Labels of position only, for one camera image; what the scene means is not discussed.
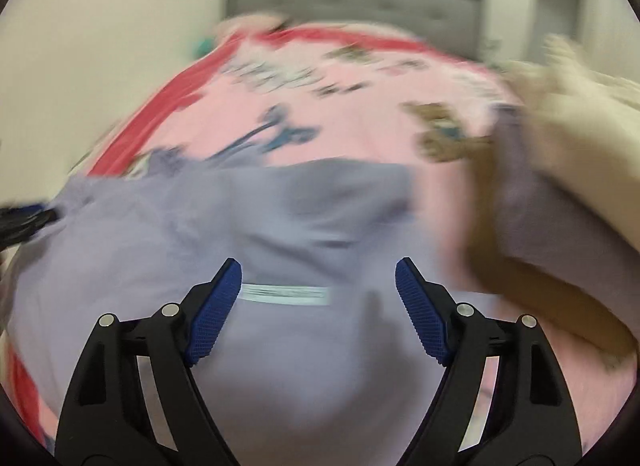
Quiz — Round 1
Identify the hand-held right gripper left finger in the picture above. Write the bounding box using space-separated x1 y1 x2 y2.
54 258 244 466

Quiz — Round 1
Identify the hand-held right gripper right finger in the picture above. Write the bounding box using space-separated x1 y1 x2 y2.
394 257 584 466

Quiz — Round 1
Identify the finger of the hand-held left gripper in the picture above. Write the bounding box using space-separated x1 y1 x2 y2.
0 202 60 249

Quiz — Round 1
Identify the lavender jacket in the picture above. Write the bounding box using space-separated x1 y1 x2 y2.
10 148 506 466

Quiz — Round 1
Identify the brown folded cloth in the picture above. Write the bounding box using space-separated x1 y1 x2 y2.
465 146 640 362

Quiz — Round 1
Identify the mauve folded cloth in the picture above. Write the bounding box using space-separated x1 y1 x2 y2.
492 106 640 307

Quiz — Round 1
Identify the pink printed blanket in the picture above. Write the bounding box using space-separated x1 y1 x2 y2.
7 20 640 447

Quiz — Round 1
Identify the cream folded cloth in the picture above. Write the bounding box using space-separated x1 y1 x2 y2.
505 33 640 247

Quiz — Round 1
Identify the pink fluffy pillow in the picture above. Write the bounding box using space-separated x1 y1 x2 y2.
215 13 291 39

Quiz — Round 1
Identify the grey tufted headboard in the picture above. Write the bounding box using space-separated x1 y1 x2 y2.
226 0 488 59

